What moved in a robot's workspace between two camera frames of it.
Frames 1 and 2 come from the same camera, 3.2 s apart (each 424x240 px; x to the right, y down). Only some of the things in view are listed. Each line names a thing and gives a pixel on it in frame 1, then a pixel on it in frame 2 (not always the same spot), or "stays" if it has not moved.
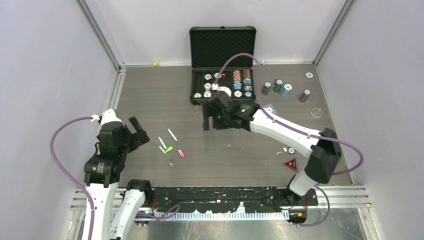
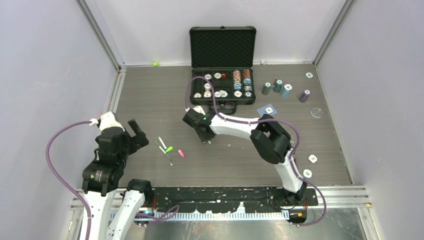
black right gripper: (215, 125) → (204, 139)
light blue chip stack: (285, 92) stays
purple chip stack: (304, 95) stays
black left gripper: (138, 138) stays
